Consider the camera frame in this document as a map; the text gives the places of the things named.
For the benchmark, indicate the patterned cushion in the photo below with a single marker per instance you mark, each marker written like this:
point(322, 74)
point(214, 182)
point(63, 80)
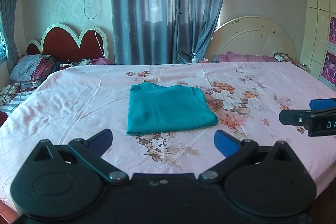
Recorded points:
point(283, 57)

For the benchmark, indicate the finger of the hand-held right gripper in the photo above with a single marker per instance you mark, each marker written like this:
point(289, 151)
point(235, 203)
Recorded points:
point(292, 117)
point(324, 103)

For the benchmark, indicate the pink floral bed sheet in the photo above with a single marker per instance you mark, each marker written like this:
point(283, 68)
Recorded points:
point(78, 98)

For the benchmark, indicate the red heart-shaped headboard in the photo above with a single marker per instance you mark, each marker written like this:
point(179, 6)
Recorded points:
point(65, 45)

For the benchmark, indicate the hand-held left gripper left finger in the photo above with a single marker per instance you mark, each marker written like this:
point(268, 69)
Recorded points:
point(101, 140)

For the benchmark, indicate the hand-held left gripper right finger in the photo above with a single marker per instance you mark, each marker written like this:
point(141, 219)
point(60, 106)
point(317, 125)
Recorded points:
point(223, 142)

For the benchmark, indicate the large purple wall poster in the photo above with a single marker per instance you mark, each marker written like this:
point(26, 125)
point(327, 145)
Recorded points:
point(329, 67)

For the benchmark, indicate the lattice-patterned pillow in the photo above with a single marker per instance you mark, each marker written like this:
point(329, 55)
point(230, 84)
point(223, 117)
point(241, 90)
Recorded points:
point(9, 92)

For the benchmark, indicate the teal side curtain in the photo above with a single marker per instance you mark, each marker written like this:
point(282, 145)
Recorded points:
point(8, 16)

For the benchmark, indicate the dark red folded clothes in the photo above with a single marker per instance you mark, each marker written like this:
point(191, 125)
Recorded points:
point(44, 67)

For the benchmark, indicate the teal long-sleeved sweatshirt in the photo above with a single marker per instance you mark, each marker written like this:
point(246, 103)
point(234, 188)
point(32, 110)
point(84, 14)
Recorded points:
point(168, 108)

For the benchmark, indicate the small purple wall poster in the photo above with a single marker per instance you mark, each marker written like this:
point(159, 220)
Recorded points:
point(332, 31)

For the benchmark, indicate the striped bedding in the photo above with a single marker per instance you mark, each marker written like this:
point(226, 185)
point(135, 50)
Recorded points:
point(21, 99)

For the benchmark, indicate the pile of mixed clothes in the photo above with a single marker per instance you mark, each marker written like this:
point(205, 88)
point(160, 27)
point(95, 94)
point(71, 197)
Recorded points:
point(84, 62)

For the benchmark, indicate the blue-grey pillow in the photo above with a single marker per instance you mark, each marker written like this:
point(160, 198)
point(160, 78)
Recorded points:
point(23, 66)

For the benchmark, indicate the cream round headboard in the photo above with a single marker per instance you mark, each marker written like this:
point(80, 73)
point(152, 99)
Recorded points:
point(249, 37)

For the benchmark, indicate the pink blanket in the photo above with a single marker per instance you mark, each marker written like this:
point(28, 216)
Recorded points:
point(244, 57)

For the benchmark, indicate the blue-grey window curtain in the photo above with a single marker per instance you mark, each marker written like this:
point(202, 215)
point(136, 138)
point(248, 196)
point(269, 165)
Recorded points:
point(147, 3)

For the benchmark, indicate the cream wardrobe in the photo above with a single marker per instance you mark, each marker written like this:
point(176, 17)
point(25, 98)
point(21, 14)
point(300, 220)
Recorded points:
point(315, 16)

